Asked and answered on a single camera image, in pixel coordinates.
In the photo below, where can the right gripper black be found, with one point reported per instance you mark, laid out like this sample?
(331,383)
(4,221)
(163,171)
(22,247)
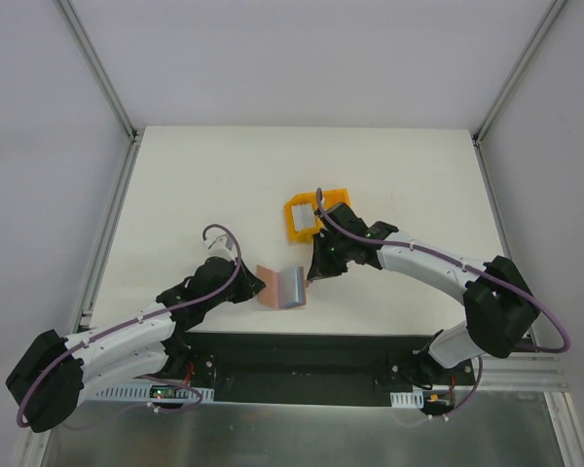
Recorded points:
(325,260)

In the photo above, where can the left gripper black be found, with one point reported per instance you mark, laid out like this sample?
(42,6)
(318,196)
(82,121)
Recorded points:
(243,284)

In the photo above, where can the yellow plastic bin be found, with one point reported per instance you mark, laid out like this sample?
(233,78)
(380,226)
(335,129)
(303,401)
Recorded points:
(329,199)

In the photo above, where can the brown leather card holder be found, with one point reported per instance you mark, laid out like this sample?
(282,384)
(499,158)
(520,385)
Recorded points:
(284,289)

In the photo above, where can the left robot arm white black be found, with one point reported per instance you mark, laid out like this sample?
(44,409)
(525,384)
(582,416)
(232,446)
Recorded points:
(58,373)

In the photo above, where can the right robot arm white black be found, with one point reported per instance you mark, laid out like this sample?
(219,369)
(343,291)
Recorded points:
(497,315)

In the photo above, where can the stack of silver cards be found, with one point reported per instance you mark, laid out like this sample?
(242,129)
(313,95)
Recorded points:
(303,217)

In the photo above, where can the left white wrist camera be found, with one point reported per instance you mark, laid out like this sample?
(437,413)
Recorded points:
(221,246)

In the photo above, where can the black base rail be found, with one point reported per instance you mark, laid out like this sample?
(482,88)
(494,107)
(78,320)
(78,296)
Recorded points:
(359,371)

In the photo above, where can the left white cable duct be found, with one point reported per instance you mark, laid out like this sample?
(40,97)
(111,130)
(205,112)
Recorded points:
(153,392)

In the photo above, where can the white cable duct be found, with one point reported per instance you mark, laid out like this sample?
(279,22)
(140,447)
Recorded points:
(153,392)
(407,400)

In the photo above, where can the right white cable duct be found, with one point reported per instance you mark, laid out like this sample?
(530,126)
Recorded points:
(407,400)

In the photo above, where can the left aluminium frame post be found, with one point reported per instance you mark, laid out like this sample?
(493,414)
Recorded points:
(98,72)

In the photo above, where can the aluminium frame post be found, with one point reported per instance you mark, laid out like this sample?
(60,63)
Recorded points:
(535,42)
(98,72)

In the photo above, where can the right aluminium frame post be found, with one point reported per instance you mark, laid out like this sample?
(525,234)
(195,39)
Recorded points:
(535,42)

